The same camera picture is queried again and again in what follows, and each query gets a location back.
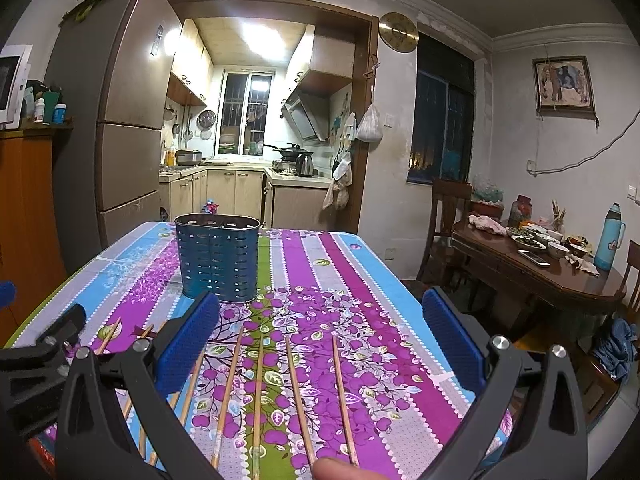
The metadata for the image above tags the teal thermos flask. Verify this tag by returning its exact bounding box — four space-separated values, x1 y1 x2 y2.
593 203 626 272

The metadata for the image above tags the white microwave oven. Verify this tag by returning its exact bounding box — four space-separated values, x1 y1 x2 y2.
0 44 32 129

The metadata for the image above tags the dark wooden dining table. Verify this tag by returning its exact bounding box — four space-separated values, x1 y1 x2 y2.
451 221 626 332

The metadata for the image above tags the dark room window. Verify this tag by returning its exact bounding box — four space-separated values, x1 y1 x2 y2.
407 34 475 184

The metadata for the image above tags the blue capped jar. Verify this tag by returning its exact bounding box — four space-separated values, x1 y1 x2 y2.
51 103 67 125

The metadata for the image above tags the bamboo chopstick green band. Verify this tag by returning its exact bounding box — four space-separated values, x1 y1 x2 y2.
250 339 264 480

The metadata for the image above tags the kitchen window with bars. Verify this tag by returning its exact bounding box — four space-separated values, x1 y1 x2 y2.
217 70 274 156

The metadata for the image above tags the bamboo chopstick plain left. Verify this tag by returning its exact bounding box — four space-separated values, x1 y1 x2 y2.
96 318 122 356

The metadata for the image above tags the white plastic bottle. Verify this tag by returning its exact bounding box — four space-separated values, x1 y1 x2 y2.
34 98 46 122

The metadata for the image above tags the blue perforated utensil holder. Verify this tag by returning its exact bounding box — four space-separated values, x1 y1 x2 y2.
175 214 260 304

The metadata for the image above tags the white hanging plastic bag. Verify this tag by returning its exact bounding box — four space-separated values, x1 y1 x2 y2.
356 103 383 143

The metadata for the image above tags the operator fingertip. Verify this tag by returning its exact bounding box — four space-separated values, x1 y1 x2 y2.
311 457 386 480

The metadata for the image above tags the steel range hood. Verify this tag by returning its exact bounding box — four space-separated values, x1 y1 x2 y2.
281 91 330 142

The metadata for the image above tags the electric kettle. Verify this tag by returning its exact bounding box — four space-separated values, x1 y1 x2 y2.
295 152 314 178

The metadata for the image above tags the black wok on stove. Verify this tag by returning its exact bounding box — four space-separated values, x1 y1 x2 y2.
264 143 310 162

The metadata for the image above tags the gold round wall clock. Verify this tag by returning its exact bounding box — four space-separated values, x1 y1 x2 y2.
378 12 419 53

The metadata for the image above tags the framed elephant picture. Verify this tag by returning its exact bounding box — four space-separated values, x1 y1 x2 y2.
532 56 596 114

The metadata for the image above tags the grey multi-door refrigerator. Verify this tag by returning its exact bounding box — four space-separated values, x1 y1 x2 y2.
44 0 180 273

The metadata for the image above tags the red lidded glass jar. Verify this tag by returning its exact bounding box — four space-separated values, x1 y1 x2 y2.
508 195 533 228

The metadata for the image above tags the white wall cable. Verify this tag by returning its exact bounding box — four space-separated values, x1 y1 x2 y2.
526 109 640 177

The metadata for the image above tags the pink cloth on table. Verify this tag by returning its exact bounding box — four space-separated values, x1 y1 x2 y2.
468 214 508 236

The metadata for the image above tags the bamboo chopstick left pair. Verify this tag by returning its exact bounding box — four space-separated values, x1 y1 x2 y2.
121 323 155 458

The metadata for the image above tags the orange wooden cabinet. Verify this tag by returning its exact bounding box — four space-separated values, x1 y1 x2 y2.
1 127 67 344

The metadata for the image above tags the wooden dining chair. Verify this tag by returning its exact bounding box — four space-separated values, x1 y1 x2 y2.
416 179 472 284

